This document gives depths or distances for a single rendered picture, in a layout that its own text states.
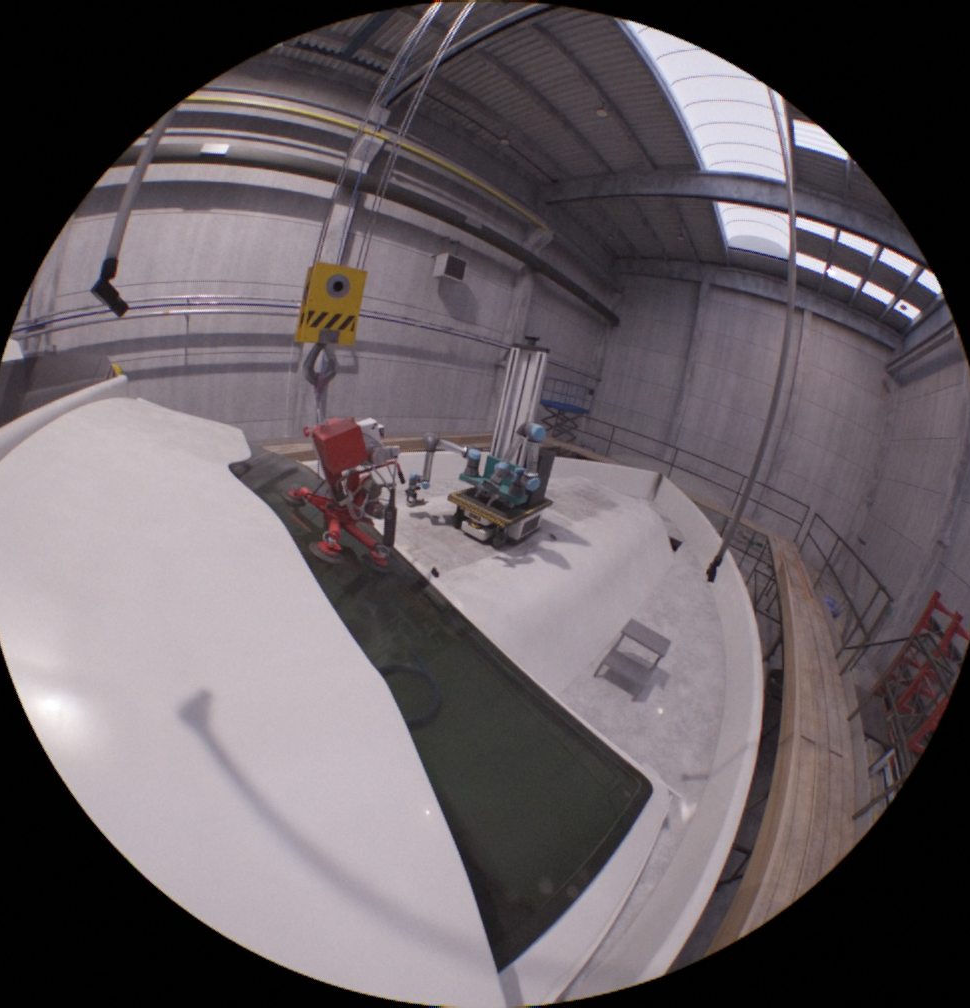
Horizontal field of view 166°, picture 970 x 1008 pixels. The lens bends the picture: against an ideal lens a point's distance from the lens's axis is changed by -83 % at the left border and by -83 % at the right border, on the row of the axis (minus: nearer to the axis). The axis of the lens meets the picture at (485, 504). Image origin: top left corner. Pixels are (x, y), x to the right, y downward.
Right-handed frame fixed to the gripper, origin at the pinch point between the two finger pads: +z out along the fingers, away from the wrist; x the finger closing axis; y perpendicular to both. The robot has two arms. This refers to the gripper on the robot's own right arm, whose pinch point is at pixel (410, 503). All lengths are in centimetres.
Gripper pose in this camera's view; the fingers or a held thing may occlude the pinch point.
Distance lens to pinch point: 327.3
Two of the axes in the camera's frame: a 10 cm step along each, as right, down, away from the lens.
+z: -1.9, 9.1, 3.7
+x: 6.9, 3.9, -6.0
